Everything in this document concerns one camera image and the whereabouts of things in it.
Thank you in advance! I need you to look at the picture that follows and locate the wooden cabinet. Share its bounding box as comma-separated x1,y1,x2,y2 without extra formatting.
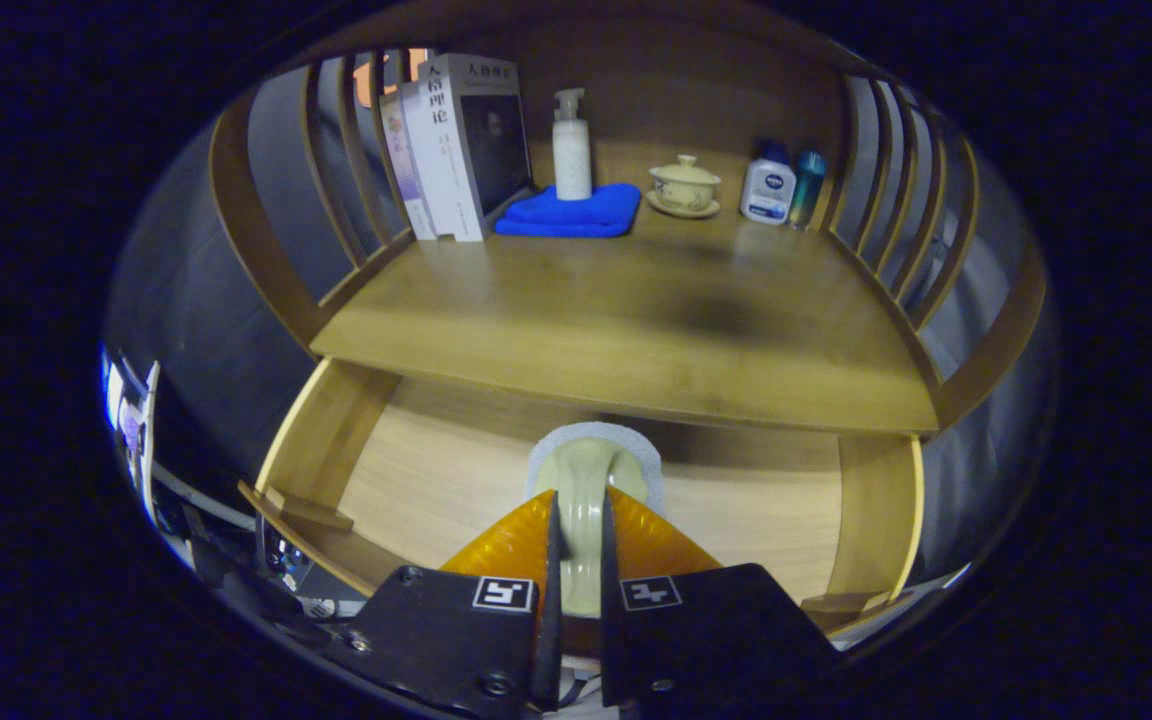
206,0,1049,641

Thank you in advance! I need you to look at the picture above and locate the white side desk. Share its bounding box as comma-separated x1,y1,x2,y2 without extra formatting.
136,360,163,523

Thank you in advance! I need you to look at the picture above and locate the black equipment box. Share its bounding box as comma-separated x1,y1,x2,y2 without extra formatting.
254,510,339,603

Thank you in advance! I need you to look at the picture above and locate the pale green handled sponge brush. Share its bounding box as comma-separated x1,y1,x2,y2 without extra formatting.
526,422,665,619

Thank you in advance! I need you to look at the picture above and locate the teal slim bottle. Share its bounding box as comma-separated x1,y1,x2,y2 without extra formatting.
788,150,827,231

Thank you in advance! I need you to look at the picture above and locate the folded blue cloth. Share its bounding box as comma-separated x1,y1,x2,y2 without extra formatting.
494,182,642,239

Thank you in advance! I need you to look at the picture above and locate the computer monitor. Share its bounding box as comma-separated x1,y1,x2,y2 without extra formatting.
101,348,139,446

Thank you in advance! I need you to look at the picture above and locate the thin pale purple book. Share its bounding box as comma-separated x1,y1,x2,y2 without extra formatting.
379,90,437,241

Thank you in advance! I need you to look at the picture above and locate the thick white book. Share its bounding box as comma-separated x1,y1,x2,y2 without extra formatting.
401,53,534,243

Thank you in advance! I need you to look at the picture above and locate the wooden countertop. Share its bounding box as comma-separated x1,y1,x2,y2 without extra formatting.
311,140,940,434

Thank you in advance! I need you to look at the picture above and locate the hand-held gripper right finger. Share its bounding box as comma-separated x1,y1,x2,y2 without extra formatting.
599,486,844,719

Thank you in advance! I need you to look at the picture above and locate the white pump bottle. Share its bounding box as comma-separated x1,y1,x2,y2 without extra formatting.
551,87,594,202

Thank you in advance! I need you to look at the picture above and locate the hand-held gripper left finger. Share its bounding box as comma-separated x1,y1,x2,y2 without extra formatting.
319,488,565,720

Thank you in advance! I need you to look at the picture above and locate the white lotion bottle blue cap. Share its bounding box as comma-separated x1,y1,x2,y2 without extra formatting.
740,140,798,227

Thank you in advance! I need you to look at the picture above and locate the wooden drawer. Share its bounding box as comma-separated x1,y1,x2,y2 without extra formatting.
239,358,927,641

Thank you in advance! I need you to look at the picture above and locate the beige lidded teacup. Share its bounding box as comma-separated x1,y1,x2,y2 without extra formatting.
646,154,723,220

